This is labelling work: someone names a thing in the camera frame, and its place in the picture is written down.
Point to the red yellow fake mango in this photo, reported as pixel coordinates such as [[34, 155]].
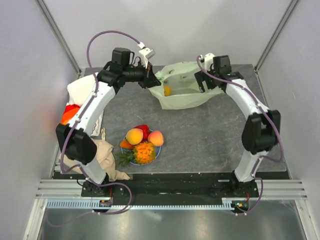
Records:
[[125, 144]]

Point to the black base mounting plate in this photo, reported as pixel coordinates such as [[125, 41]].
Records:
[[174, 188]]

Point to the beige crumpled cloth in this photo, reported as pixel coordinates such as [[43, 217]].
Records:
[[106, 159]]

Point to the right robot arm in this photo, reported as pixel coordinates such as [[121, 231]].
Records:
[[262, 127]]

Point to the aluminium corner post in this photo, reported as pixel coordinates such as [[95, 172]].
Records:
[[58, 35], [276, 33]]

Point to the white folded towel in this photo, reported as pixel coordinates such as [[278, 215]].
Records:
[[80, 89]]

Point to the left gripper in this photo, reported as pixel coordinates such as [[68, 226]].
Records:
[[150, 80]]

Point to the yellow fake pear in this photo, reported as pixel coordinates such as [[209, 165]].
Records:
[[156, 138]]

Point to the rainbow striped cloth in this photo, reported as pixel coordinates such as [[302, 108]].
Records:
[[69, 112]]

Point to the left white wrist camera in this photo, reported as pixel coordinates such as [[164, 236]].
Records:
[[145, 53]]

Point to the grey slotted cable duct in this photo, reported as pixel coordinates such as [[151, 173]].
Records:
[[89, 203]]

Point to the red fake apple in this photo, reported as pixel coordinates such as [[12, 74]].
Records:
[[145, 129]]

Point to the blue plastic plate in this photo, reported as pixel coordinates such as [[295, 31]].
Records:
[[157, 149]]

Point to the small orange fake fruit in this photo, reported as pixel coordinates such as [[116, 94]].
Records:
[[167, 91]]

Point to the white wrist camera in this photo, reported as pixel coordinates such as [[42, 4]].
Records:
[[207, 60], [145, 53]]

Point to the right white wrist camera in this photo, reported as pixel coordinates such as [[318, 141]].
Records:
[[207, 60]]

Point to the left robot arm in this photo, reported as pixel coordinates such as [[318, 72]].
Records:
[[74, 138]]

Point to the left aluminium corner post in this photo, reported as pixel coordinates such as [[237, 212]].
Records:
[[58, 35]]

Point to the right aluminium corner post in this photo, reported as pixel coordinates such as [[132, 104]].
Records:
[[276, 33]]

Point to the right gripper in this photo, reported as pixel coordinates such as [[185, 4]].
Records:
[[201, 76]]

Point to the fake pineapple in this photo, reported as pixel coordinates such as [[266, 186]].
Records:
[[141, 154]]

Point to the orange yellow fake peach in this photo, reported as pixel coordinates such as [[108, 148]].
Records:
[[134, 136]]

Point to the pale green plastic bag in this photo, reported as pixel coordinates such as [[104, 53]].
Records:
[[185, 90]]

